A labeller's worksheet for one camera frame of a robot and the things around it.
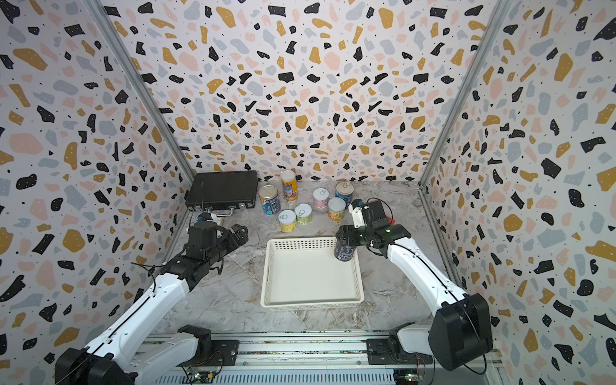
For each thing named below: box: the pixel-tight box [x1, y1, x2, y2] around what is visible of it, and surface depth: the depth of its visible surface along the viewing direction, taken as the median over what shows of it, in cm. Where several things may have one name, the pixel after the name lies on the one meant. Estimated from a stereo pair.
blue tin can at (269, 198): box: [258, 184, 281, 215], surface depth 107 cm
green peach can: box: [328, 197, 346, 223], surface depth 106 cm
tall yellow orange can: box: [280, 170, 298, 202], surface depth 109 cm
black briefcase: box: [184, 170, 260, 211], surface depth 118 cm
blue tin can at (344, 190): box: [335, 181, 355, 209], surface depth 108 cm
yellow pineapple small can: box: [278, 209, 297, 233], surface depth 105 cm
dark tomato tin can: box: [333, 240, 357, 262], surface depth 84 cm
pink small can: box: [312, 187, 330, 210], surface depth 112 cm
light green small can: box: [294, 202, 313, 226], surface depth 106 cm
